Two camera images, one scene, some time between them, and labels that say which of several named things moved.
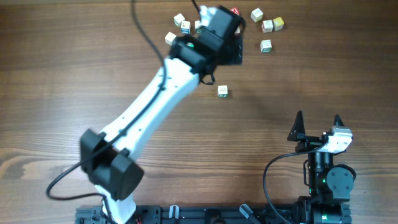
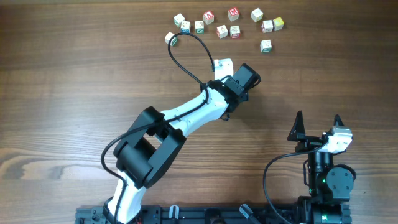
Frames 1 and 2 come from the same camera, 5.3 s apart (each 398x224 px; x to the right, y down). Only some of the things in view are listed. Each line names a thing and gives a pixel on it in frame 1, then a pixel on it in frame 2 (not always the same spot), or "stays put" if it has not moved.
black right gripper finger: [337, 121] stays put
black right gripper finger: [298, 132] stays put
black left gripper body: [234, 56] → [245, 98]
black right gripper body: [309, 144] stays put
